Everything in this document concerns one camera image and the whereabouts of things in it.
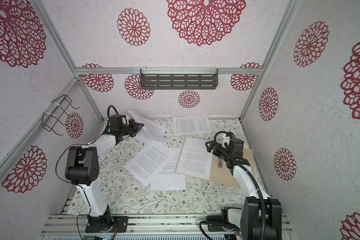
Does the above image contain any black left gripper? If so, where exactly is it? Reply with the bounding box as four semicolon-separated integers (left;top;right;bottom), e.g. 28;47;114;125
120;119;145;138

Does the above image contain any white printed paper sheet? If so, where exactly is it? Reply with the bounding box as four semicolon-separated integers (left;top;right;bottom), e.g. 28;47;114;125
176;137;212;180
127;110;167;145

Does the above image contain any beige paper folder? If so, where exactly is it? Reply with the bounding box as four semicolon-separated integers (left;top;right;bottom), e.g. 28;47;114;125
175;136;255;189

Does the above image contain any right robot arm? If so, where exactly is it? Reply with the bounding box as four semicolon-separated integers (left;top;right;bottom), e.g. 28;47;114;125
205;139;282;240

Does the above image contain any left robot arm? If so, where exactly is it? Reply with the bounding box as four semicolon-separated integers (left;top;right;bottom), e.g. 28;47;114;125
65;119;144;218

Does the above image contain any metal folder clip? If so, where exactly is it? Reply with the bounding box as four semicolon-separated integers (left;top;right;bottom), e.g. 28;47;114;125
217;159;222;168

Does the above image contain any black corrugated right cable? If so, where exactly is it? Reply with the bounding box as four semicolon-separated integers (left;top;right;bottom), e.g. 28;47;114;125
199;130;267;240

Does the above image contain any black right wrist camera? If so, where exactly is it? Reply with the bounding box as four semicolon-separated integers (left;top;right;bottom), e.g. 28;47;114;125
222;136;244;159

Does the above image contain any grey slotted wall shelf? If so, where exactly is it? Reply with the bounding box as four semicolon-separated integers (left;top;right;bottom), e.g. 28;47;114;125
140;68;218;90

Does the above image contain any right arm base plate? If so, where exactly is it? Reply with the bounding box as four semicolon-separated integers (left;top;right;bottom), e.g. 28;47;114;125
206;207;242;232

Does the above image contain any black wire wall rack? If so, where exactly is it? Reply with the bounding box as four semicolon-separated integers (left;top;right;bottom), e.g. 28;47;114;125
41;94;79;136

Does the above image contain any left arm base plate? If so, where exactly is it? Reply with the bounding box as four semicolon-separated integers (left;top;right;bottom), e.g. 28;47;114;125
85;210;129;233

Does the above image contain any aluminium front rail frame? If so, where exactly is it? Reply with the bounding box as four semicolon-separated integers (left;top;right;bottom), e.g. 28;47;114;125
40;212;294;238

